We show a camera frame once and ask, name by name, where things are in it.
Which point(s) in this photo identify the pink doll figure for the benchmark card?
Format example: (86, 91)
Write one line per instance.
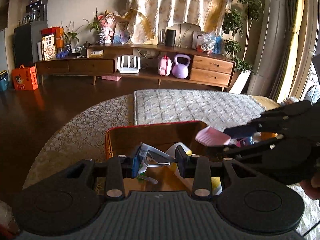
(107, 22)

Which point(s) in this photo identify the red metal tin box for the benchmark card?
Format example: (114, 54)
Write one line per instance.
(124, 140)

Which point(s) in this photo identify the floral cloth cover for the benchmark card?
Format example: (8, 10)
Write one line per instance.
(148, 17)

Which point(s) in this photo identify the tall potted tree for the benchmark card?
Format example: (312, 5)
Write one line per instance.
(237, 23)

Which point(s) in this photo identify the pink toy case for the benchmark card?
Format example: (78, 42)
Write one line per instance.
(164, 66)

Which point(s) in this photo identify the white frame sunglasses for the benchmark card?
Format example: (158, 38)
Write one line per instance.
(150, 157)

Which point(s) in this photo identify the snack box with face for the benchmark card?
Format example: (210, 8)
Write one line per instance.
(48, 47)

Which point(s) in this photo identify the wooden tv console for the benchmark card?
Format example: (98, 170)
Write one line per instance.
(146, 62)

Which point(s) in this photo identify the purple kettlebell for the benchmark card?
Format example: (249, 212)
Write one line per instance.
(181, 70)

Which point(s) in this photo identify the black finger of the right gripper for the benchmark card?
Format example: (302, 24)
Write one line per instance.
(256, 148)

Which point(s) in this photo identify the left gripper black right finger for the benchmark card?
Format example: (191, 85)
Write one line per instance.
(198, 168)

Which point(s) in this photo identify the potted green plant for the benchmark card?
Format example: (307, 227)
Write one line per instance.
(98, 26)

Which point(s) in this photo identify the washing machine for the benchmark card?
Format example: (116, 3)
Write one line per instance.
(311, 89)

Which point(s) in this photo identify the teal bucket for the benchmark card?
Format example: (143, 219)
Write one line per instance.
(3, 80)

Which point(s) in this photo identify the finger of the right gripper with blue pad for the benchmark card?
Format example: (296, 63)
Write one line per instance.
(243, 131)

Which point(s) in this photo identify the clear plastic bag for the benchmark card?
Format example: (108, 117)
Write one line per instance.
(205, 43)

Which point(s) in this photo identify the black smart speaker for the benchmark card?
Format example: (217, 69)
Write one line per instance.
(170, 37)

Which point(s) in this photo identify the black cabinet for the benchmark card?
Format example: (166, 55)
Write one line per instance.
(26, 38)

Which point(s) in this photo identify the quilted grey table mat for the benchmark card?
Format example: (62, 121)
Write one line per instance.
(59, 201)

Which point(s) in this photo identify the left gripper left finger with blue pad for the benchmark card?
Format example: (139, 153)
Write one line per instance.
(118, 168)

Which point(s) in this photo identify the white wifi router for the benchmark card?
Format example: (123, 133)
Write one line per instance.
(128, 64)

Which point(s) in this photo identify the orange gift bag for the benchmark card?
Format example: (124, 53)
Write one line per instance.
(25, 78)

